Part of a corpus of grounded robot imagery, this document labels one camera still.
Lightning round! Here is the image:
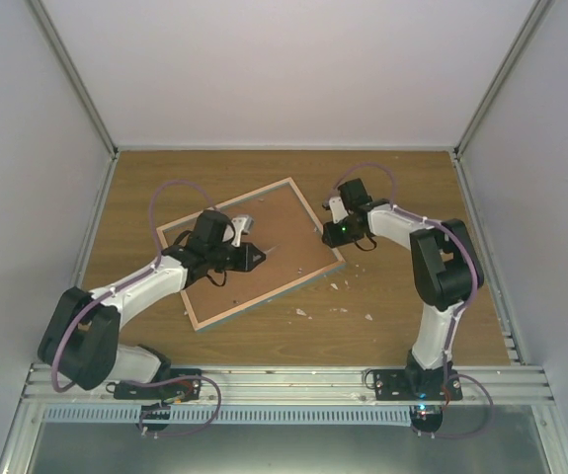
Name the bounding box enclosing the clear handled screwdriver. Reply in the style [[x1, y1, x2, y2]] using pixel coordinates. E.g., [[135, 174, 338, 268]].
[[264, 245, 279, 256]]

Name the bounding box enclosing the turquoise picture frame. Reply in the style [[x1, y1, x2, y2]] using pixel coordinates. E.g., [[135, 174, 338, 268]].
[[181, 178, 346, 331]]

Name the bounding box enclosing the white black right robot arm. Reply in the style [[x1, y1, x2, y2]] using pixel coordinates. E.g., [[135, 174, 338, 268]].
[[322, 179, 485, 400]]

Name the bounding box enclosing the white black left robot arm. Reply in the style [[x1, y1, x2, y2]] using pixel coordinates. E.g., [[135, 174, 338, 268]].
[[38, 209, 267, 399]]

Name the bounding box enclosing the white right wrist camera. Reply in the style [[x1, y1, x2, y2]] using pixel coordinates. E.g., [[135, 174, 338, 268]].
[[322, 196, 349, 224]]

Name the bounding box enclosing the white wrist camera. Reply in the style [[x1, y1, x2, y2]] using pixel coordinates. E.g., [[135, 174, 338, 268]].
[[322, 196, 349, 224], [225, 214, 254, 247]]

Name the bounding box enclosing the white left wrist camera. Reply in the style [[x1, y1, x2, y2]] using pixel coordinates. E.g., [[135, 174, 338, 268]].
[[225, 214, 254, 247]]

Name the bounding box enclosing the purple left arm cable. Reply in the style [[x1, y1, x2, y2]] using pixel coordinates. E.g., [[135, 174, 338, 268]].
[[50, 180, 220, 394]]

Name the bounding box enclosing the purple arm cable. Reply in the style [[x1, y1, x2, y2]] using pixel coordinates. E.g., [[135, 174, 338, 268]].
[[50, 180, 220, 394], [332, 162, 477, 371]]

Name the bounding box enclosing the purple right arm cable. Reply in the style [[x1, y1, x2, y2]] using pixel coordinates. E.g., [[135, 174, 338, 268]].
[[332, 162, 477, 371]]

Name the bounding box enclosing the aluminium front rail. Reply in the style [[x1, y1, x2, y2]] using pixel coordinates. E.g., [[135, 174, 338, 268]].
[[21, 364, 554, 406]]

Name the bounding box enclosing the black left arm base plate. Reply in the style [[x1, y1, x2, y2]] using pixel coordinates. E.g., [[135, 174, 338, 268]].
[[106, 368, 203, 402]]

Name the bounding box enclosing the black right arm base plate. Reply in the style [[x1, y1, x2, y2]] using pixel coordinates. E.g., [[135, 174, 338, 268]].
[[363, 367, 463, 402]]

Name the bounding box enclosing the grey slotted cable duct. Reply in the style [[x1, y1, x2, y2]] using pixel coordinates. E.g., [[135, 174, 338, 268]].
[[42, 404, 411, 427]]

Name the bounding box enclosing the aluminium corner post left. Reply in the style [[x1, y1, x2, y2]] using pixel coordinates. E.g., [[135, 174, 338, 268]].
[[26, 0, 119, 160]]

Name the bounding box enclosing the aluminium corner post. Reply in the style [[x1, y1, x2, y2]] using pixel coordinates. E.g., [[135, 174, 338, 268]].
[[452, 0, 554, 160], [26, 0, 119, 160]]

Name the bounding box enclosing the aluminium corner post right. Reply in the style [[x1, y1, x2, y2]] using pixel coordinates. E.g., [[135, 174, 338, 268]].
[[452, 0, 554, 160]]

